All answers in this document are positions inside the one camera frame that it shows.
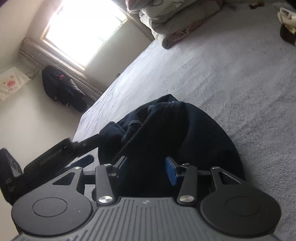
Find pink grey pillow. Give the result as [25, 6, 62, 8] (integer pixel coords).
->
[125, 0, 152, 11]

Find small brown object on bed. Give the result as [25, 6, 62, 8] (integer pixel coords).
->
[248, 1, 265, 9]

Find stack of folded clothes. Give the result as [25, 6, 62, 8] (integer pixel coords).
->
[277, 7, 296, 46]

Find dark jacket hanging on wall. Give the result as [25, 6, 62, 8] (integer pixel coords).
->
[42, 65, 87, 113]

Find window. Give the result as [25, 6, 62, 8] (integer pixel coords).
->
[42, 1, 127, 71]

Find dark blue jeans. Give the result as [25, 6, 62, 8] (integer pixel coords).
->
[98, 94, 245, 197]

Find grey curtain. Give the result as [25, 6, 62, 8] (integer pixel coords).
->
[18, 38, 103, 100]

